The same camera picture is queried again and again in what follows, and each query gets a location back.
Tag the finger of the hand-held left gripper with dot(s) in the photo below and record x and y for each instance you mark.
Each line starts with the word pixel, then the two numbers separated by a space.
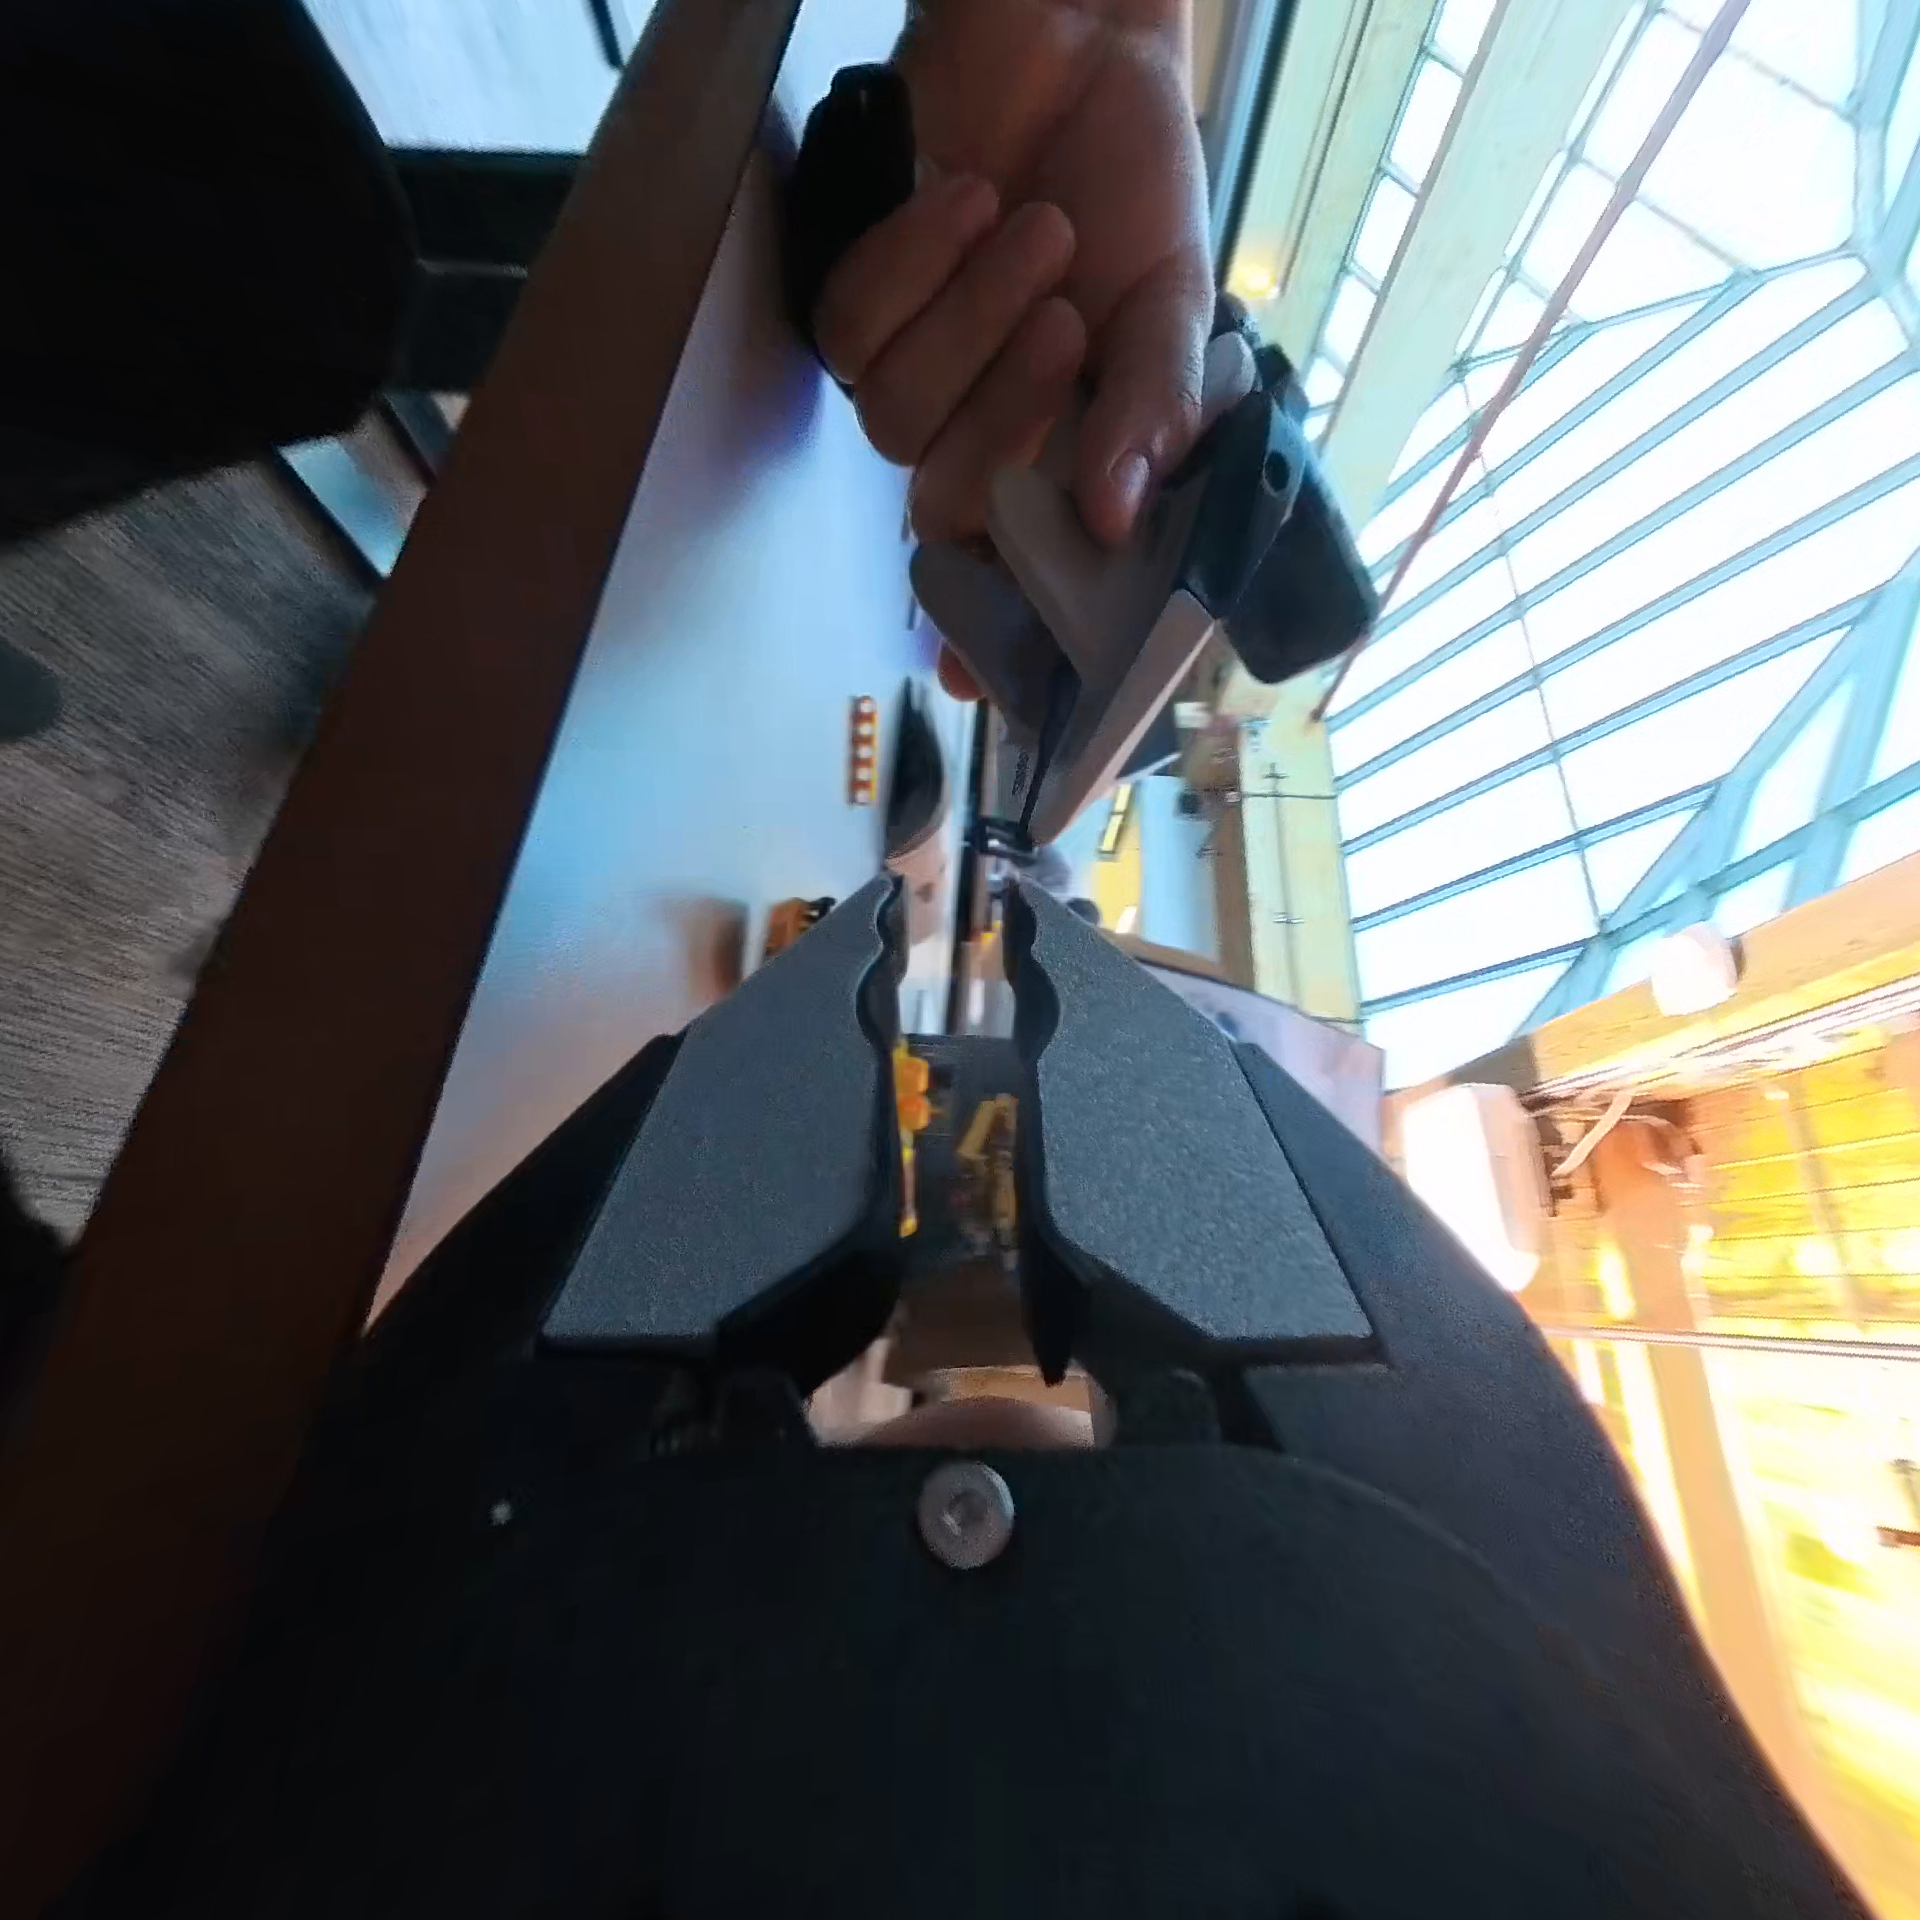
pixel 990 629
pixel 1125 721

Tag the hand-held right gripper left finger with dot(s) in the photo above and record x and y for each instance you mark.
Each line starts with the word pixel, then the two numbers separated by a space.
pixel 734 1170

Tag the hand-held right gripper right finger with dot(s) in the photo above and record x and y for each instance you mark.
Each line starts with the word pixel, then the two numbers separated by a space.
pixel 1185 1184

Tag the yellow lego beam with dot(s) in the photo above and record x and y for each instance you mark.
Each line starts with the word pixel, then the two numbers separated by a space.
pixel 862 751

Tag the yellow black lego model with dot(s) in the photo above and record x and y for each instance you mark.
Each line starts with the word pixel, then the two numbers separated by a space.
pixel 799 927

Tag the black lego set box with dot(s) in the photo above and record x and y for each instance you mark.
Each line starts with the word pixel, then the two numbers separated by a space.
pixel 975 1079

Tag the person's left hand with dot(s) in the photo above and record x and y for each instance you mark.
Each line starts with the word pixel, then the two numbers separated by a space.
pixel 1079 224

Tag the large glass skylight window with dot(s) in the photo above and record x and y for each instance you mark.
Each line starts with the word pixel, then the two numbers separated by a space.
pixel 1576 451

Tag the black chair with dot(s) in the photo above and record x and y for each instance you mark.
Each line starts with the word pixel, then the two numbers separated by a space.
pixel 150 224

